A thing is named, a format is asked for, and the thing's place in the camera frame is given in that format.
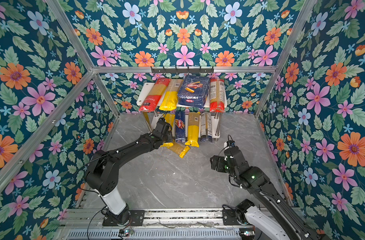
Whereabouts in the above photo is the white two-tier shelf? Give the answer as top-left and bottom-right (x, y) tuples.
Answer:
(137, 83), (226, 141)

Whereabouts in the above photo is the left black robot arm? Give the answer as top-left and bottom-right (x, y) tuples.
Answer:
(84, 118), (173, 226)

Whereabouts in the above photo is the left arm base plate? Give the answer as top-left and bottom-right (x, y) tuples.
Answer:
(102, 209), (145, 227)

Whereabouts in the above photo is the red spaghetti bag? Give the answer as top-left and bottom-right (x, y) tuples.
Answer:
(139, 78), (171, 113)

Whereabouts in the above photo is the red-edged spaghetti bag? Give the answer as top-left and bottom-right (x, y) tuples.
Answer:
(209, 79), (225, 113)

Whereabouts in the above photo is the blue Barilla pasta bag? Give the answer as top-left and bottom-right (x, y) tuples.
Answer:
(178, 75), (210, 108)

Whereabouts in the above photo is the blue Barilla spaghetti box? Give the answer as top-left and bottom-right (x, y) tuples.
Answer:
(175, 111), (185, 143)

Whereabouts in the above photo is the yellow spaghetti bag top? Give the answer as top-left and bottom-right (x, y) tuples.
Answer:
(168, 141), (190, 159)

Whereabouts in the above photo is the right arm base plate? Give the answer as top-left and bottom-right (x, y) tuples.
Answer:
(222, 201), (256, 226)

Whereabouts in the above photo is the yellow spaghetti bag long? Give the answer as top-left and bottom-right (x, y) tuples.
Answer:
(185, 113), (200, 148)

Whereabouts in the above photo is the clear spaghetti bag label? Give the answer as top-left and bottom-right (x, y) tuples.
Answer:
(200, 113), (212, 143)

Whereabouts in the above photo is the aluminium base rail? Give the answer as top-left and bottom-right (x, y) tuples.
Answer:
(54, 208), (272, 240)

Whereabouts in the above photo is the metal hook rail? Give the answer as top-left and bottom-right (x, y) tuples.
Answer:
(151, 67), (214, 75)

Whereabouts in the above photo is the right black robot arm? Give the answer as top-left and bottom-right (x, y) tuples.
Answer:
(210, 140), (327, 240)

